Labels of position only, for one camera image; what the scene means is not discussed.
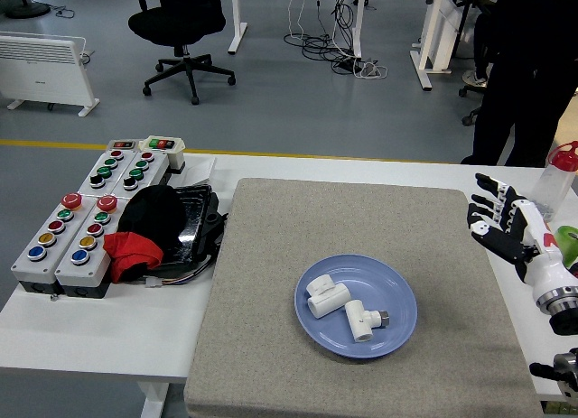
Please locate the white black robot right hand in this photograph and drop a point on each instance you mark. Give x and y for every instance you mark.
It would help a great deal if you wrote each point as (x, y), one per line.
(537, 242)

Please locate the white pipe tee metal thread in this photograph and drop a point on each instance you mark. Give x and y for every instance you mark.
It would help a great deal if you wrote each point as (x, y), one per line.
(359, 323)

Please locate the white plastic pipe tee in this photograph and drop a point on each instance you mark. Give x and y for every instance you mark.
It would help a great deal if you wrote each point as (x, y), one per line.
(327, 298)

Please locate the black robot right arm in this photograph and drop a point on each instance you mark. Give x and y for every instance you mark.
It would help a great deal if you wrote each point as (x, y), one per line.
(566, 322)

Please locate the blue round plate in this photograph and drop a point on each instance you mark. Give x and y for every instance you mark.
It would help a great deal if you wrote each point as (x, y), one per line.
(397, 300)

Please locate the green tape roll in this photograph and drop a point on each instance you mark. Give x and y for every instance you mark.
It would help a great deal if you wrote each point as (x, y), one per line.
(570, 246)

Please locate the clear bottle red cap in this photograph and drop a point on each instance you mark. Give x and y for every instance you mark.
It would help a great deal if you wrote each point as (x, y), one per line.
(555, 183)

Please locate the black chair base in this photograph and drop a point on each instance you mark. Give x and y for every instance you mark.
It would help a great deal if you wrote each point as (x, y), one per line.
(469, 115)

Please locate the person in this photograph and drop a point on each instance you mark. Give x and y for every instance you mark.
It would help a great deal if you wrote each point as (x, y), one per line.
(524, 75)
(481, 43)

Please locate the grey-brown mat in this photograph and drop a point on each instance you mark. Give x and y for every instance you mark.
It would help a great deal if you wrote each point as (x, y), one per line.
(316, 219)

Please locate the white desk leg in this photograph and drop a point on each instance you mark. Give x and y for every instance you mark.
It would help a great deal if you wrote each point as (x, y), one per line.
(358, 25)
(237, 30)

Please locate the black plastic tray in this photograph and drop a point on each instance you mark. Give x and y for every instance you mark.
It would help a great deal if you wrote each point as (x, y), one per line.
(196, 219)

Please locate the white paper tray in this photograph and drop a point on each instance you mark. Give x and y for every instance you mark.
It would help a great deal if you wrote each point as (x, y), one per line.
(198, 169)

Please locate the black cloth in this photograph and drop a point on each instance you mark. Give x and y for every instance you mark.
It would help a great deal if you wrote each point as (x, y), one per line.
(151, 215)

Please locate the red cloth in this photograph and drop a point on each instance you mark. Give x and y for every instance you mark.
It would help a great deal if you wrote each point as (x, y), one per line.
(131, 255)

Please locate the button box with black knob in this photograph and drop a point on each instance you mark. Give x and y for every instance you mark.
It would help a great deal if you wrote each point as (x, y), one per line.
(135, 174)
(103, 172)

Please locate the black office chair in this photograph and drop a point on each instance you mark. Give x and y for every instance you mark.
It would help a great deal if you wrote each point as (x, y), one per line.
(180, 25)

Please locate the white table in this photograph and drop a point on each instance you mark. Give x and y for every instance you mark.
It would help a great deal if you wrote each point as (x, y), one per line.
(113, 327)

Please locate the button box with emergency stop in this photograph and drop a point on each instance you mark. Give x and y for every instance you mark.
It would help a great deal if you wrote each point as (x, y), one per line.
(43, 246)
(86, 251)

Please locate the white panel heater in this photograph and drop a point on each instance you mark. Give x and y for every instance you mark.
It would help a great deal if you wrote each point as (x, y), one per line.
(40, 70)

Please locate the black round stand base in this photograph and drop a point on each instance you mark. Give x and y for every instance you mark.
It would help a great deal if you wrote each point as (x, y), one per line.
(25, 9)

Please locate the white desk frame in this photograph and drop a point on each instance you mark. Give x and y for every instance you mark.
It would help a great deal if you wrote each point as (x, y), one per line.
(433, 34)

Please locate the white red-green switch box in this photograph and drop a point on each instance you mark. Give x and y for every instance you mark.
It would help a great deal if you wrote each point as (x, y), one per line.
(163, 145)

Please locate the small grey switch box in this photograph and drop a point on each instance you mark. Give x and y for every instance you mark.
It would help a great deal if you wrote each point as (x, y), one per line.
(123, 145)

